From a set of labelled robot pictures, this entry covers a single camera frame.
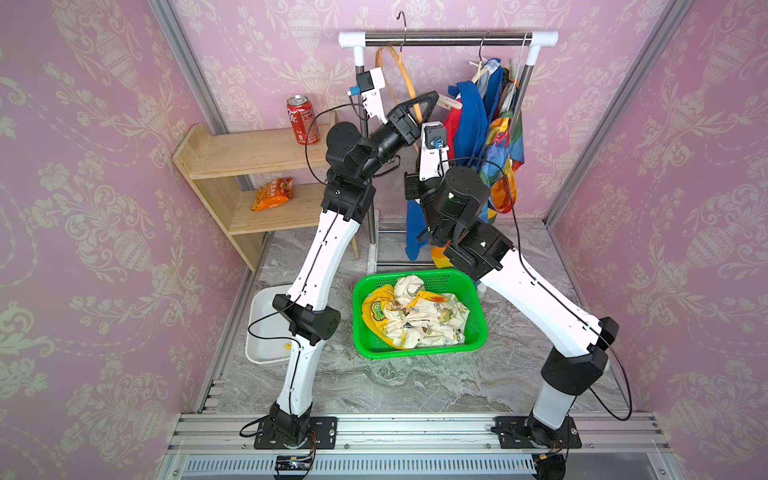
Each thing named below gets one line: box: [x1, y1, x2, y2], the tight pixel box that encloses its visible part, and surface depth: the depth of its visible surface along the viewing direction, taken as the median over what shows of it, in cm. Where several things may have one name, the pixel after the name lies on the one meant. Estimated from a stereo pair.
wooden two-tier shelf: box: [172, 111, 360, 271], surface depth 88 cm
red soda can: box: [287, 94, 320, 146], surface depth 76 cm
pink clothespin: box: [437, 95, 463, 110], surface depth 63 cm
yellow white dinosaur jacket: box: [362, 276, 470, 348], surface depth 89 cm
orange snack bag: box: [250, 176, 294, 212], surface depth 98 cm
